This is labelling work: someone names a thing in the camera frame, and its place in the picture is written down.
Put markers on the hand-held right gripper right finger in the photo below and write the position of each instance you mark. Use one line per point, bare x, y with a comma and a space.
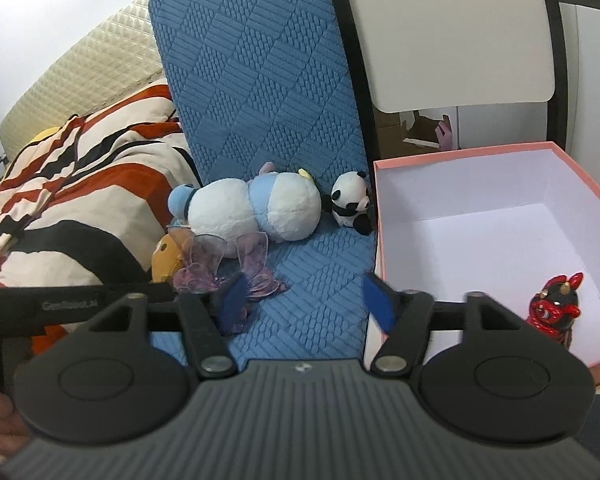
380, 305

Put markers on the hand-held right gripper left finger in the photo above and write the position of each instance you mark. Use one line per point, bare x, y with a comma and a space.
232, 305

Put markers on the clear purple butterfly wings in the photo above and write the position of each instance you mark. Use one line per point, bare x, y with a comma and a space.
205, 255

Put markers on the orange-brown bear plush toy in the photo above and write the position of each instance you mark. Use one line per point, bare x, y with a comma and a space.
165, 260

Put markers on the white and blue plush toy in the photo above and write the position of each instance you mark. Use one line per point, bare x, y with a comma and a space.
220, 205

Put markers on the panda plush toy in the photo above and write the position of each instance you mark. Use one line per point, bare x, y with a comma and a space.
350, 192

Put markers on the pink cardboard box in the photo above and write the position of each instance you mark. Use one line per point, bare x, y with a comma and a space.
480, 235

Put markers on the person's left hand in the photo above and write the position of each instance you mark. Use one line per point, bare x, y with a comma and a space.
0, 410

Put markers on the striped orange black blanket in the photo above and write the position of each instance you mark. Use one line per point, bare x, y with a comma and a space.
80, 185

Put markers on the brown cardboard box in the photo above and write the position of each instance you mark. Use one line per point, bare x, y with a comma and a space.
390, 135

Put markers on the red devil figurine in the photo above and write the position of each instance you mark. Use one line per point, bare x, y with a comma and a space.
555, 305

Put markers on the yellow pillow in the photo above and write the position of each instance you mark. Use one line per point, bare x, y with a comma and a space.
45, 134

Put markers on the small pink object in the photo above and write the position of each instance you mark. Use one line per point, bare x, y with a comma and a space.
446, 135

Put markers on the blue quilted mat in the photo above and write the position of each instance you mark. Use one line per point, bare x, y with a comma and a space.
260, 85

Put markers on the cream quilted headboard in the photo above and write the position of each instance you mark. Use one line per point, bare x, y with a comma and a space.
80, 70

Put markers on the white cardboard panel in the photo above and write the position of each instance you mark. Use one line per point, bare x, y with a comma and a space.
445, 35

